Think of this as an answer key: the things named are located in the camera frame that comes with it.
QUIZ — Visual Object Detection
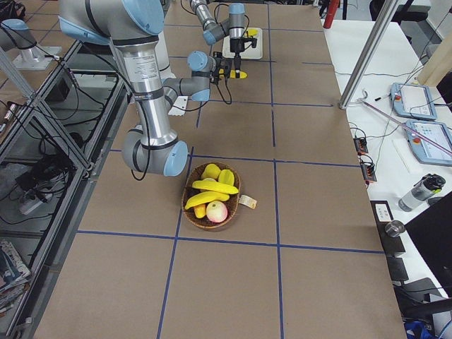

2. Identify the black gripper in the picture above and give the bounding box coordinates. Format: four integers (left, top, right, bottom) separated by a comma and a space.
230, 37, 244, 53
213, 52, 242, 83

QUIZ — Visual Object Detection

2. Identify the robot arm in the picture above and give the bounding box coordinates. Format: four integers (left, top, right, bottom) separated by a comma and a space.
189, 0, 245, 78
59, 1, 224, 177

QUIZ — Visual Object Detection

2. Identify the brown wicker basket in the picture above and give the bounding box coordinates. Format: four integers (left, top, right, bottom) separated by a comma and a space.
182, 162, 241, 230

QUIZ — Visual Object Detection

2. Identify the white rectangular bear tray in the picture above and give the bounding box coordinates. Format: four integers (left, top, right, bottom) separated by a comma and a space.
222, 28, 263, 60

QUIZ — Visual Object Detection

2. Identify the red cylinder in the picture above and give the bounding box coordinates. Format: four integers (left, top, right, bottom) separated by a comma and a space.
323, 0, 340, 29

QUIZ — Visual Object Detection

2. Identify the yellow lemon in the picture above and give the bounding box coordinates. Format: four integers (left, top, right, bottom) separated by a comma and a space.
201, 163, 221, 180

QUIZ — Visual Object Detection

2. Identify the yellow starfruit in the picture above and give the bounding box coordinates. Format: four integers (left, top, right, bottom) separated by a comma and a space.
218, 169, 235, 186

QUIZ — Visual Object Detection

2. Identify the white stand metal rod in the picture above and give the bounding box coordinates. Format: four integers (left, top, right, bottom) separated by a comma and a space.
356, 90, 452, 156

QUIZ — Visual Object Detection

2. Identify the paper price tag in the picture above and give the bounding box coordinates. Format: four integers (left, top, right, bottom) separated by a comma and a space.
238, 194, 257, 209

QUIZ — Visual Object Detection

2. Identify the red pink apple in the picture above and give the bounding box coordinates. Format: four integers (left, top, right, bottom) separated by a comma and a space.
206, 201, 228, 223

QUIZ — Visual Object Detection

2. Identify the orange black electronics module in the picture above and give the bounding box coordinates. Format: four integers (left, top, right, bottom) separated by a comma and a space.
353, 137, 369, 155

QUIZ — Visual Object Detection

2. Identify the far blue teach pendant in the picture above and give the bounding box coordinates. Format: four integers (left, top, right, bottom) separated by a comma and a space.
390, 83, 437, 121

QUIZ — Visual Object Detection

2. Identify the blue teach pendant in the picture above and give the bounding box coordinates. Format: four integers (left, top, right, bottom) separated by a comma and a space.
405, 119, 451, 167
390, 83, 437, 121

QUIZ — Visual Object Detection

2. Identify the near blue teach pendant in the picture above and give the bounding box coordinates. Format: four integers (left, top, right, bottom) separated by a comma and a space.
405, 119, 451, 167

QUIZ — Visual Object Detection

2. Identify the clear water bottle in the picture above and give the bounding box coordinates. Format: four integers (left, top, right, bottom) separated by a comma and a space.
398, 174, 446, 212

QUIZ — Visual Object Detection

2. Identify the stack of cloth books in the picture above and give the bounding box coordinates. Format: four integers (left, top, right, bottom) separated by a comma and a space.
1, 239, 31, 316

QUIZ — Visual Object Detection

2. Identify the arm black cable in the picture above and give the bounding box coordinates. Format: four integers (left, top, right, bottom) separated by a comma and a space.
172, 79, 234, 114

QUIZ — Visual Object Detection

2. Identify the aluminium frame post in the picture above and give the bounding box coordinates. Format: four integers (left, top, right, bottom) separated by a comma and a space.
339, 0, 398, 109

